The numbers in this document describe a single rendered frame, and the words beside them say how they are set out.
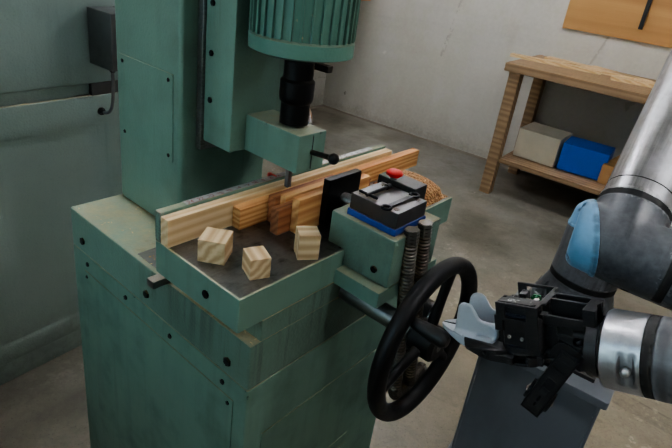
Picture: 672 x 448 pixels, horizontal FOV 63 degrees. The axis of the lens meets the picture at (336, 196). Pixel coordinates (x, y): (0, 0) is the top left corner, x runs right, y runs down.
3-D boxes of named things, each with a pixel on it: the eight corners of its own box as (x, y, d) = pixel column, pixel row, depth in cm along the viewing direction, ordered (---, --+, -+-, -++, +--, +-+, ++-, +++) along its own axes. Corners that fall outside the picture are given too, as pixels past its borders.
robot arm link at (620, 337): (659, 373, 64) (638, 416, 57) (614, 363, 68) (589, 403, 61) (658, 302, 63) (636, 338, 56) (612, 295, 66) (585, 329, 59)
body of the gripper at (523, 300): (514, 279, 73) (612, 293, 65) (518, 339, 75) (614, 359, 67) (488, 301, 68) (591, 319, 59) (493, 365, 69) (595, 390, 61)
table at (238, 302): (281, 371, 74) (285, 335, 71) (153, 271, 91) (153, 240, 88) (486, 238, 117) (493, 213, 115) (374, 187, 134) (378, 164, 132)
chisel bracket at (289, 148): (295, 183, 95) (299, 136, 91) (242, 156, 103) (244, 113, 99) (323, 173, 100) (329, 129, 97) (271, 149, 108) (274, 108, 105)
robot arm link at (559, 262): (559, 250, 139) (584, 187, 132) (630, 279, 131) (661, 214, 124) (544, 271, 127) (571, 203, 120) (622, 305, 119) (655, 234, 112)
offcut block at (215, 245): (224, 265, 84) (225, 244, 83) (197, 261, 84) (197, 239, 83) (232, 251, 88) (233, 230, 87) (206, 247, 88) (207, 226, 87)
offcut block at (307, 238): (313, 248, 92) (316, 225, 90) (318, 259, 89) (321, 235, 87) (293, 249, 91) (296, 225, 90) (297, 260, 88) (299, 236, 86)
